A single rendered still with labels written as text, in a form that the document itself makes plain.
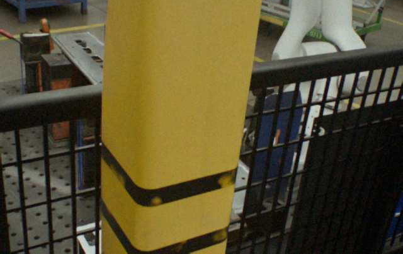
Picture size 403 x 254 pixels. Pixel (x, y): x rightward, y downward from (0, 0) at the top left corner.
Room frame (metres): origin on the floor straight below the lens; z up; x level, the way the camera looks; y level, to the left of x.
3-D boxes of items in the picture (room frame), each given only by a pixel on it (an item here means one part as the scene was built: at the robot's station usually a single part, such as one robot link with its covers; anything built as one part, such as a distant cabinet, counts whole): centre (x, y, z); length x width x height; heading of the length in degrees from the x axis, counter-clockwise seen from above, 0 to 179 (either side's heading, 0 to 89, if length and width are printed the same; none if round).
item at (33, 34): (1.98, 0.69, 0.88); 0.15 x 0.11 x 0.36; 123
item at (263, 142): (0.97, -0.17, 1.17); 0.12 x 0.01 x 0.34; 123
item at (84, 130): (1.44, 0.33, 0.87); 0.12 x 0.09 x 0.35; 123
